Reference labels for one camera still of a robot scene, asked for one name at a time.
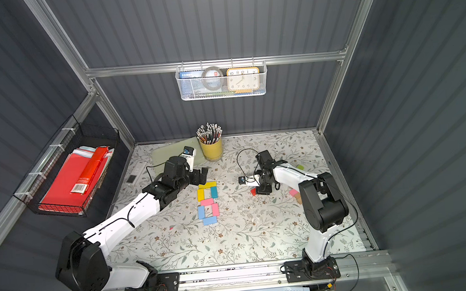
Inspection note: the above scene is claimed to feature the red long box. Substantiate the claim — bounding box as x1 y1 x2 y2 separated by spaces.
71 146 109 195

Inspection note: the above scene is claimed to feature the long pink block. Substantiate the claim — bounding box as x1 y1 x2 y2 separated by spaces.
289 189 299 197

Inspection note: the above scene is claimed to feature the yellow alarm clock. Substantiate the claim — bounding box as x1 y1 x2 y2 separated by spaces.
226 66 261 93

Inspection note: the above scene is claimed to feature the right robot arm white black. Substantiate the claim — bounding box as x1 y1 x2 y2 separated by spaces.
254 151 349 277

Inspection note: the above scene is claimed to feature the yellow block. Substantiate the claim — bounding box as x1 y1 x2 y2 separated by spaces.
198 181 217 189
197 189 205 201

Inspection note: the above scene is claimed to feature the white remote control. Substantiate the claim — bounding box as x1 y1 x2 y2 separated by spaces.
126 161 146 186

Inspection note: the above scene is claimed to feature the yellow pencil cup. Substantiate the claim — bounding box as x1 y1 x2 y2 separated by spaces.
199 138 223 161

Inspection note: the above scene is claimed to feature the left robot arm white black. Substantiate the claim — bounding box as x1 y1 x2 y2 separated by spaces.
55 154 209 291

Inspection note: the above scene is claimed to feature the grey tape roll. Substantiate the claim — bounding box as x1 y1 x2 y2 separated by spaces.
201 66 223 91

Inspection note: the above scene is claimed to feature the red folder stack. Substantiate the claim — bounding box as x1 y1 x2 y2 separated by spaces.
38 146 115 215

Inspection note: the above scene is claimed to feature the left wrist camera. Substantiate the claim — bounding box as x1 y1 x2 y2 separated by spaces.
181 146 196 171

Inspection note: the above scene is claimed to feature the light blue block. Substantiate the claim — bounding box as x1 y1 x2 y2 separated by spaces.
203 217 218 226
198 206 206 220

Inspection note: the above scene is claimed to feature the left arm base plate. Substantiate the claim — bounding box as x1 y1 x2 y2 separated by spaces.
124 272 180 291

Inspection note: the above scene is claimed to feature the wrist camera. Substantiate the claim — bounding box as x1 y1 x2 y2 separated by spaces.
238 176 260 187
181 146 196 171

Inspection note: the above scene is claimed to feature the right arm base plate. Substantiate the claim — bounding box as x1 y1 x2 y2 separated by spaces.
280 256 341 283

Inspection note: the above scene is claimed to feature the black wire side basket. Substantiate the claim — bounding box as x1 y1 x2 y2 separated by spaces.
13 118 121 218

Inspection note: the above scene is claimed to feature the white wire wall basket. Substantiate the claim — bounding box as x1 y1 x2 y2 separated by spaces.
175 60 268 101

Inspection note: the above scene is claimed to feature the teal block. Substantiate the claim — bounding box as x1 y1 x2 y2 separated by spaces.
210 187 218 199

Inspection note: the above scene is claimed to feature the pale green book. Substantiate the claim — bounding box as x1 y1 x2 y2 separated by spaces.
151 137 206 165

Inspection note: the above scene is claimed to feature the aluminium rail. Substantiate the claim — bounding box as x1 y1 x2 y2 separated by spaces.
102 250 398 291

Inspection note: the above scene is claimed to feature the bundle of pencils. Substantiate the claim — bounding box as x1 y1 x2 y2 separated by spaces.
196 123 223 145

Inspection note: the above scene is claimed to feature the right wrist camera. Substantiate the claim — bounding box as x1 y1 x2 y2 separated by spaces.
238 176 260 187

